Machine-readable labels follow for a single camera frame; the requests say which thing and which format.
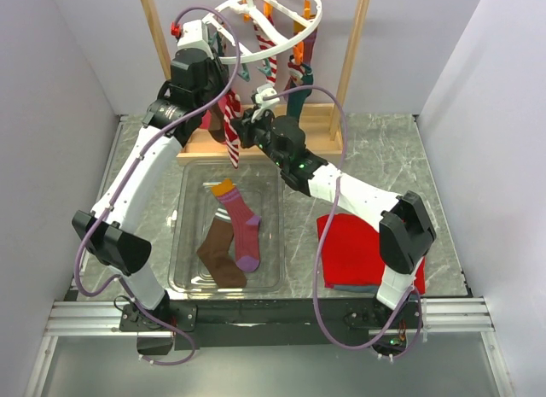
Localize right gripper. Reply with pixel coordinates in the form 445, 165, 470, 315
230, 107, 288, 170

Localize maroon purple ribbed sock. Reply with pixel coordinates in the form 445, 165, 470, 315
212, 178, 261, 272

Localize brown sock with striped cuff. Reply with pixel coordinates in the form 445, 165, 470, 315
196, 206, 247, 289

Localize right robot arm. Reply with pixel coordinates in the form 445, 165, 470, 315
233, 111, 437, 328

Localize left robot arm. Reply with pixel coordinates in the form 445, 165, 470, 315
72, 49, 229, 330

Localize wooden hanger stand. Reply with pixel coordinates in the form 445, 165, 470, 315
140, 0, 370, 165

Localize white round clip hanger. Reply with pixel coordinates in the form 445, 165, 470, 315
201, 0, 323, 65

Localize teal clothes clip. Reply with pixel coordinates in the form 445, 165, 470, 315
237, 64, 251, 82

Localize clear plastic tray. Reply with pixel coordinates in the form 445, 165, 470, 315
168, 160, 285, 298

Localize dark teal santa sock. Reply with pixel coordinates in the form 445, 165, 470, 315
286, 55, 314, 121

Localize santa red white striped sock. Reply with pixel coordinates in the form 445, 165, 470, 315
251, 20, 281, 86

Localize red folded cloth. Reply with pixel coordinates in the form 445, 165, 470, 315
316, 213, 427, 295

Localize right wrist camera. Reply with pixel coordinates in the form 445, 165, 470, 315
251, 83, 280, 123

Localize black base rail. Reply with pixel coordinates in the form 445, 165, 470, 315
119, 298, 420, 355

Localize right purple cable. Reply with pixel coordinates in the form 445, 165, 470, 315
259, 85, 427, 361

